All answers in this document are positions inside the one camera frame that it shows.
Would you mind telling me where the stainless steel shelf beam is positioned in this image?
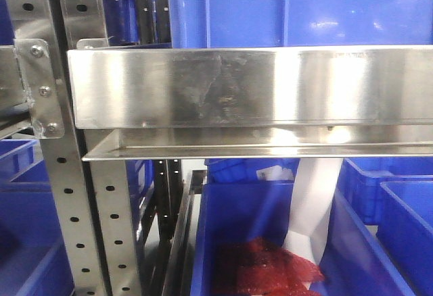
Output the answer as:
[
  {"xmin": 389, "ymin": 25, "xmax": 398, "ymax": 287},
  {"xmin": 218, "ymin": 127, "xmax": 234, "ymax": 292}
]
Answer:
[{"xmin": 68, "ymin": 45, "xmax": 432, "ymax": 161}]

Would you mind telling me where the steel corner bracket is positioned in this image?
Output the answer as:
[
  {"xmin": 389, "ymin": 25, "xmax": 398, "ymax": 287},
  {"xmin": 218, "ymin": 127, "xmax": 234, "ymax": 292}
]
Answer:
[{"xmin": 14, "ymin": 39, "xmax": 65, "ymax": 139}]

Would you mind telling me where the blue bin lower left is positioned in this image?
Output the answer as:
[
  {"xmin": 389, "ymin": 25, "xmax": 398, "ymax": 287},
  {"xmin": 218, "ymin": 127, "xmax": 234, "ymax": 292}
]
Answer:
[{"xmin": 1, "ymin": 139, "xmax": 74, "ymax": 295}]

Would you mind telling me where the blue bin with red mesh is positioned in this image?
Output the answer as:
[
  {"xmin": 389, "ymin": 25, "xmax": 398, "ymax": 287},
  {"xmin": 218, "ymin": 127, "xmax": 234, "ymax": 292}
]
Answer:
[{"xmin": 190, "ymin": 181, "xmax": 413, "ymax": 295}]

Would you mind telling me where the blue bin upper shelf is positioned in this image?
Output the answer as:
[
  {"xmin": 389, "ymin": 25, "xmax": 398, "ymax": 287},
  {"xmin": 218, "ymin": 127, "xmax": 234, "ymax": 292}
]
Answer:
[{"xmin": 168, "ymin": 0, "xmax": 432, "ymax": 48}]

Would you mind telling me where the blue bin lower right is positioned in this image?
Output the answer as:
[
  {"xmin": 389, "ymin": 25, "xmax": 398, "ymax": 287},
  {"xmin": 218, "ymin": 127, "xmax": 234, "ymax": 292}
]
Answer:
[{"xmin": 337, "ymin": 157, "xmax": 432, "ymax": 295}]

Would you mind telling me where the perforated steel shelf upright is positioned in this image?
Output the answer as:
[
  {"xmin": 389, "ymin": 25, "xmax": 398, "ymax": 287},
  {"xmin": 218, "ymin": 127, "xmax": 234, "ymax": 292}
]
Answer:
[{"xmin": 6, "ymin": 0, "xmax": 142, "ymax": 295}]

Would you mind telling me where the white paper sheet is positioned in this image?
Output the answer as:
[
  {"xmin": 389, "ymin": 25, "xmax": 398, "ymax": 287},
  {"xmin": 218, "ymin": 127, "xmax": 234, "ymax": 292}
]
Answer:
[{"xmin": 283, "ymin": 158, "xmax": 343, "ymax": 265}]

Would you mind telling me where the red mesh bag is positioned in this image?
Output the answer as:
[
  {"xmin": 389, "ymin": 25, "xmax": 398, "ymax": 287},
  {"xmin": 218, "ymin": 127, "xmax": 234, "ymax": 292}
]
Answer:
[{"xmin": 210, "ymin": 237, "xmax": 325, "ymax": 295}]

